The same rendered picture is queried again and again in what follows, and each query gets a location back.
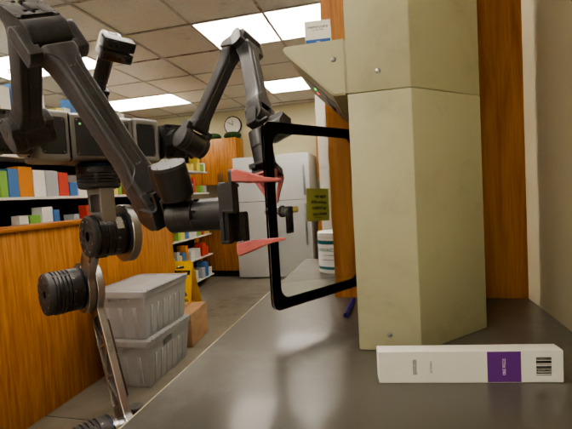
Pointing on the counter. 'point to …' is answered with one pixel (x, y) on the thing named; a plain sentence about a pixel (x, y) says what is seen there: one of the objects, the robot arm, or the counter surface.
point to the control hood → (323, 69)
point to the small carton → (317, 31)
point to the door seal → (277, 216)
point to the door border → (271, 217)
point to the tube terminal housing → (415, 169)
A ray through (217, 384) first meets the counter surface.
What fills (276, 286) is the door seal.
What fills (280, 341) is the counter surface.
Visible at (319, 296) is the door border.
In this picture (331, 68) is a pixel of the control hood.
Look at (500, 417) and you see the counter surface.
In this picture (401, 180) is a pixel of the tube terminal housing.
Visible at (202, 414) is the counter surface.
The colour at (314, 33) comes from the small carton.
